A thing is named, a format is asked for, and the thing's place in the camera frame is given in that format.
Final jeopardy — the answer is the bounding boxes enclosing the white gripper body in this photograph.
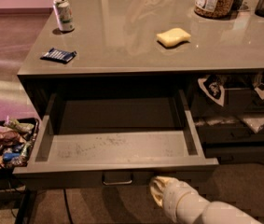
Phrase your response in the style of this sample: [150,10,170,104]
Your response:
[163,180,200,223]

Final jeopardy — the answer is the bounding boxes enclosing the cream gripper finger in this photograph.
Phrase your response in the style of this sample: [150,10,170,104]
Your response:
[149,176,177,208]

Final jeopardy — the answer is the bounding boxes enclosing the grey top drawer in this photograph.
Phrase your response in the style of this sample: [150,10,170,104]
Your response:
[14,91,218,190]

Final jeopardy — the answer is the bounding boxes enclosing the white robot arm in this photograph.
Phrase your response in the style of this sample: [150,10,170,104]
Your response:
[149,176,261,224]

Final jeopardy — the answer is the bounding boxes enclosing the yellow sponge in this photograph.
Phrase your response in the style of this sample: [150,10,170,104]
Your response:
[157,28,191,48]

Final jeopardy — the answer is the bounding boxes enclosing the grey cabinet counter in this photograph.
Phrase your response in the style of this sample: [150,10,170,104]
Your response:
[19,0,264,159]

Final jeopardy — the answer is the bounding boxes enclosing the black bin of snacks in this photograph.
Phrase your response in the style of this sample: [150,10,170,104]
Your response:
[0,117,39,201]

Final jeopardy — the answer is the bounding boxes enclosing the dark blue snack packet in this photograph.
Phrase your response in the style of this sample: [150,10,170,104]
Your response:
[40,48,76,64]

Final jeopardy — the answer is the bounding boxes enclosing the large jar of nuts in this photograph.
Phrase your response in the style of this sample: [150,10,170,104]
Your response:
[194,0,234,19]

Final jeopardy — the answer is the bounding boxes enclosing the green white soda can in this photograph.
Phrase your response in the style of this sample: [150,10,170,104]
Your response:
[53,0,75,32]

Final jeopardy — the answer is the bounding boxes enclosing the black floor cable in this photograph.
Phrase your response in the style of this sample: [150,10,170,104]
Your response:
[63,189,74,224]

